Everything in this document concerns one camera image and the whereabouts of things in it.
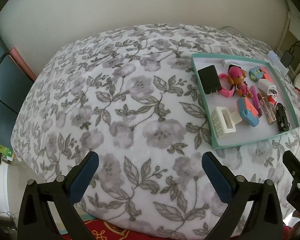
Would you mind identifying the black toy car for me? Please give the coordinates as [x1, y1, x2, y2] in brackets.
[275, 102, 290, 132]

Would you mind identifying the coral blue toy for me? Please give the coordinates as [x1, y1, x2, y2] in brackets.
[236, 97, 260, 127]
[249, 67, 273, 82]

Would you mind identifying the magenta marker pen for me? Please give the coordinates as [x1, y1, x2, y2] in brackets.
[250, 86, 262, 117]

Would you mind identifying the pink puppy doll figure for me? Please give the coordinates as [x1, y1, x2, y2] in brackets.
[228, 65, 253, 99]

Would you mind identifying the black power adapter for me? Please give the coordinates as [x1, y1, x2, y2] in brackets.
[198, 65, 222, 94]

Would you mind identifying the red patterned rug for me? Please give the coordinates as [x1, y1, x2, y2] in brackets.
[59, 218, 153, 240]

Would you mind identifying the white hair claw clip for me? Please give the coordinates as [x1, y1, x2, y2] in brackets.
[211, 107, 242, 139]

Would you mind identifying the teal white tray box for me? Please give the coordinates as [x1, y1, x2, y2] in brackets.
[192, 53, 299, 150]

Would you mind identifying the white usb charger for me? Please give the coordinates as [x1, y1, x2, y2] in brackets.
[257, 79, 277, 95]

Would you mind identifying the white small device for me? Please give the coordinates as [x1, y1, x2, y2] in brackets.
[267, 50, 289, 75]

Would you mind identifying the dark teal cabinet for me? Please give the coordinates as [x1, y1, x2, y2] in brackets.
[0, 45, 33, 148]

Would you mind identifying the floral grey white blanket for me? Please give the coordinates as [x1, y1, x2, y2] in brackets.
[11, 23, 300, 240]

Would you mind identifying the black adapter with cable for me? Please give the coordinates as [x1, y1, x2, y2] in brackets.
[280, 40, 300, 68]

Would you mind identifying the pink wooden post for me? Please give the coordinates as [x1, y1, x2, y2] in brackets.
[9, 47, 37, 81]

